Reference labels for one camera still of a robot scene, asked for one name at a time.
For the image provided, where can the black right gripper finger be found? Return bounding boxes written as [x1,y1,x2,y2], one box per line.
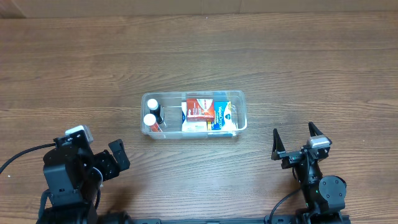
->
[308,121,323,137]
[271,128,286,161]

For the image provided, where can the orange vitamin tube white cap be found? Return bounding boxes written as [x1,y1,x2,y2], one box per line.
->
[143,113,162,132]

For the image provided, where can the dark syrup bottle white cap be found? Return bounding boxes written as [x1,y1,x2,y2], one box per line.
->
[147,98,165,126]

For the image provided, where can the blue yellow VapoDrops box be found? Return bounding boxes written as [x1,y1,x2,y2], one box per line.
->
[207,101,237,131]

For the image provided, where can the white plaster box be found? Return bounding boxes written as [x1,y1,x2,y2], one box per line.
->
[181,102,207,132]

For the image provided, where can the red medicine box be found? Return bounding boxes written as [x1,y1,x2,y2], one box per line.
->
[186,98,215,121]

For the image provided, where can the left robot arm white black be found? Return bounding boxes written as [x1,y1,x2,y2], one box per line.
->
[37,125,132,224]

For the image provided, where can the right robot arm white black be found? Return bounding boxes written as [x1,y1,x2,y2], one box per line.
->
[265,122,351,224]

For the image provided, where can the clear plastic container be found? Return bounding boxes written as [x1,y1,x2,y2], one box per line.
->
[141,90,247,140]

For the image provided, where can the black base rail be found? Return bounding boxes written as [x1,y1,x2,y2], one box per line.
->
[96,212,351,224]

